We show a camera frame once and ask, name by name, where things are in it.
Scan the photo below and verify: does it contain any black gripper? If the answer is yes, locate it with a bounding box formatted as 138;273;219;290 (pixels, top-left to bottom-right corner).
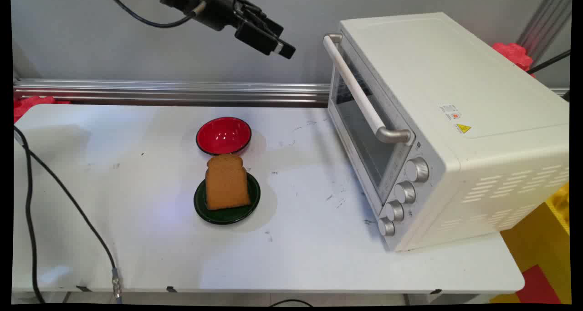
159;0;297;60

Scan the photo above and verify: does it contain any oven glass door with handle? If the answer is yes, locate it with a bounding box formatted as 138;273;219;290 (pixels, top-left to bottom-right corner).
323;32;416;214

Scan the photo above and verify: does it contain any red bowl black rim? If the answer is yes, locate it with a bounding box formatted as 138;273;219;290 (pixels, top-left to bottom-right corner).
196;117;252;156

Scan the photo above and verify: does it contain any brown bread slice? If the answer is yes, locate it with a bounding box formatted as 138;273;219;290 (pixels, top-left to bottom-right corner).
205;154;252;211

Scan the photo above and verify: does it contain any white toaster oven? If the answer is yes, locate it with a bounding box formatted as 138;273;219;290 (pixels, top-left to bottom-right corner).
323;13;570;252

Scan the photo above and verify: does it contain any dark green plate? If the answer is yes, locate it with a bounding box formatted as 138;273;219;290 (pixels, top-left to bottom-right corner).
194;171;261;225

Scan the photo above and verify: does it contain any silver oven knob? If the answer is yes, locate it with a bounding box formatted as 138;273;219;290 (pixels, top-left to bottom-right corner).
377;217;396;237
405;157;430;183
385;200;405;222
394;181;416;205

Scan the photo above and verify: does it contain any red crumpled object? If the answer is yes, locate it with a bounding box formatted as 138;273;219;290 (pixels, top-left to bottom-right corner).
14;96;72;123
491;42;535;76

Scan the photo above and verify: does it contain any yellow foam mat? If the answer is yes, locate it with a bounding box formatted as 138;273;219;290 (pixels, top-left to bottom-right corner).
490;183;571;305

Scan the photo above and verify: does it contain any red foam mat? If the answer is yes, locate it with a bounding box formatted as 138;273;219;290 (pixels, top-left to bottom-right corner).
516;264;562;305

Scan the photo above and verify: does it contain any aluminium rail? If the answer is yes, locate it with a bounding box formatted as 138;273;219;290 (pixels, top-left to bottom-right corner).
14;78;332;107

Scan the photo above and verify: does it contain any black cable with inline connector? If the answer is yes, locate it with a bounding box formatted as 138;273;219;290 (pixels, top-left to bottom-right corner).
14;125;123;302

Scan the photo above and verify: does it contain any black cable loop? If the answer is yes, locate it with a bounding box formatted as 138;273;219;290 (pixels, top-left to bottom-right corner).
268;298;315;307

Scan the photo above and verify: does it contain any aluminium profile post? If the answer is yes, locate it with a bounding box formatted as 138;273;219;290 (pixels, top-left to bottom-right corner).
517;0;573;65

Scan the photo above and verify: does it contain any thin black cable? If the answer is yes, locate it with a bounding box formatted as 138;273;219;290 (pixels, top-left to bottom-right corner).
528;49;571;75

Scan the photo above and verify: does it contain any plain black cable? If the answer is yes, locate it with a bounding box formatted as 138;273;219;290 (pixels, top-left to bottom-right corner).
25;145;46;304

